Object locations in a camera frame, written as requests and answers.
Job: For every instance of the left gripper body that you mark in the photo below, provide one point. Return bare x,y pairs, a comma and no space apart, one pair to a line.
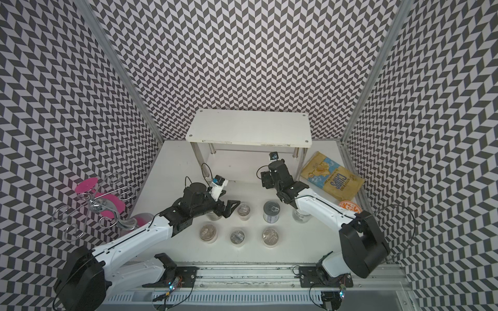
209,205

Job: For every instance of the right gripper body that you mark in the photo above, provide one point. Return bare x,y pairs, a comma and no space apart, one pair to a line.
267,179

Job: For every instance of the small red label cup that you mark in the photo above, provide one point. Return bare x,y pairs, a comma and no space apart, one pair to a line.
244,211

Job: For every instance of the small yellow seed cup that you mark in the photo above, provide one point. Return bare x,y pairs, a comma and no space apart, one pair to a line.
238,238

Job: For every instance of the pink seed cup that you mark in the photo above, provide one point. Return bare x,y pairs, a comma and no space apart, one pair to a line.
208,233
270,237

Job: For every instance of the purple white tin can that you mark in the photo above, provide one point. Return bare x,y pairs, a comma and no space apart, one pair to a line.
271,212

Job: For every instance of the white lid dark jar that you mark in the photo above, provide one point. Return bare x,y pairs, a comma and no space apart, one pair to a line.
301,218

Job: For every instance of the tomato label seed jar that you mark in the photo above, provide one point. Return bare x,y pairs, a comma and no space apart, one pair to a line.
213,216

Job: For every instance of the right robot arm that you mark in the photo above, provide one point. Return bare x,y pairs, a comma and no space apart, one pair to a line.
362,243

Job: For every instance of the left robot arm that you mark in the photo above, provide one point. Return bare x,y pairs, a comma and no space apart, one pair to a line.
90,276

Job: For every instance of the white two-tier shelf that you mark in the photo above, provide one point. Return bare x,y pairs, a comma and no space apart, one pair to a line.
234,144

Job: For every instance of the yellow blue snack bag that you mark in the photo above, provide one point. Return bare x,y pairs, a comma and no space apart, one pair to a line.
332,177

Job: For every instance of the orange patterned bowl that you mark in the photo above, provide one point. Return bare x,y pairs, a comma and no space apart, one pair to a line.
351,206

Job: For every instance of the pink plate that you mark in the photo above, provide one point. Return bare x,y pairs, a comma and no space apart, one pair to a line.
86,186

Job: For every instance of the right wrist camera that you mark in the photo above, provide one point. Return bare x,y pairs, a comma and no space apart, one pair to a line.
274,156

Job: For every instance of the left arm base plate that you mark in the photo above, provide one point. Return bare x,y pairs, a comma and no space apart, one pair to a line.
169,276

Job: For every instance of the wire cup rack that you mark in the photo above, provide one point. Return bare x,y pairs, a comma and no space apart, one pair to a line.
108,202

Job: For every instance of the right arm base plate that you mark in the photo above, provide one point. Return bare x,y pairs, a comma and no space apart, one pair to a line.
311,276

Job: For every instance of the aluminium front rail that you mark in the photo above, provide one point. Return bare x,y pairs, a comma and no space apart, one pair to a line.
247,277

